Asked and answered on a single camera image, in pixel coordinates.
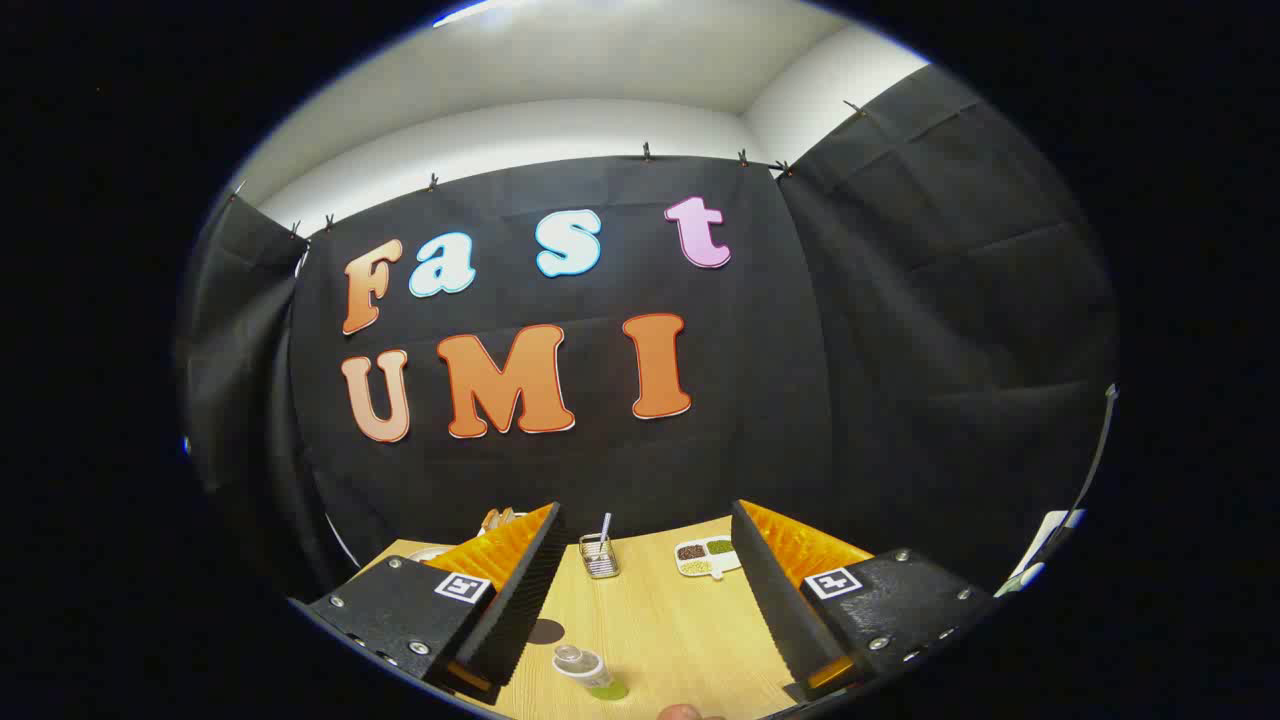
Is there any white divided dish with beans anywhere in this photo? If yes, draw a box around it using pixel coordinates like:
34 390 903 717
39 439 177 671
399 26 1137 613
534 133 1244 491
675 537 743 580

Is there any wooden table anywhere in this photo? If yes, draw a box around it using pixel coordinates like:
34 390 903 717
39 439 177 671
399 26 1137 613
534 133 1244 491
350 515 831 720

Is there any small wire basket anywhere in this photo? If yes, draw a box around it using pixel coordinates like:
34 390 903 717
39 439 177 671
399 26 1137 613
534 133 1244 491
578 533 621 580

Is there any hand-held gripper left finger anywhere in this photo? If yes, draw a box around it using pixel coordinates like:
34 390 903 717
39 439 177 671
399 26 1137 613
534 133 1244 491
300 502 567 706

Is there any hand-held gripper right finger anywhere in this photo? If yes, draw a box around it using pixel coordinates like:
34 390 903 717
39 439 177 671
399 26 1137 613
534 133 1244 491
731 499 1001 704

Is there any row of small black clips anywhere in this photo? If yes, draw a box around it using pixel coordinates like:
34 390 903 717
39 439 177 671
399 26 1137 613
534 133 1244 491
230 98 871 241

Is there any clear juice bottle green label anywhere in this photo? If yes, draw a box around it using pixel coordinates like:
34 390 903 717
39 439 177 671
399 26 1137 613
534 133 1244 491
553 645 629 701

